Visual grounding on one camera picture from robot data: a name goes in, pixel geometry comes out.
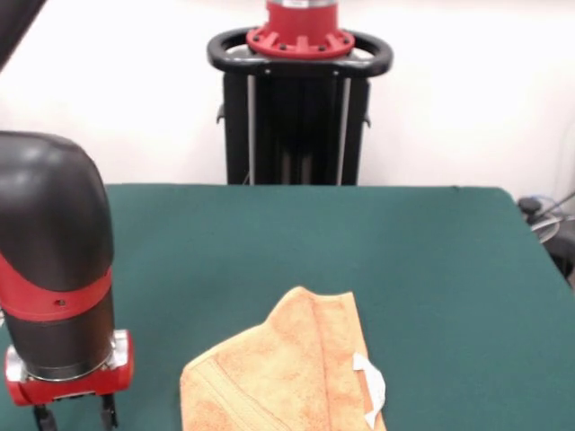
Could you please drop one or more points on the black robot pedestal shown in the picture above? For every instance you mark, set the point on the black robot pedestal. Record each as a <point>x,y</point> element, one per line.
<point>287,112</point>

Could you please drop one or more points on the dark green table cloth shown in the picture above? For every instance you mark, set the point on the dark green table cloth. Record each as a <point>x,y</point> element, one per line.
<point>404,269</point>

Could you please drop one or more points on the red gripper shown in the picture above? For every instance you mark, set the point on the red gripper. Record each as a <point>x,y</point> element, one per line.
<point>72,388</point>

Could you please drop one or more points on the tan terry towel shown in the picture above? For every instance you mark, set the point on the tan terry towel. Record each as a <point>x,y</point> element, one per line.
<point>269,381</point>

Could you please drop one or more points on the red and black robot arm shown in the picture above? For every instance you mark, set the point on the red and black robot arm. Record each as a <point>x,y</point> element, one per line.
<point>54,224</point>

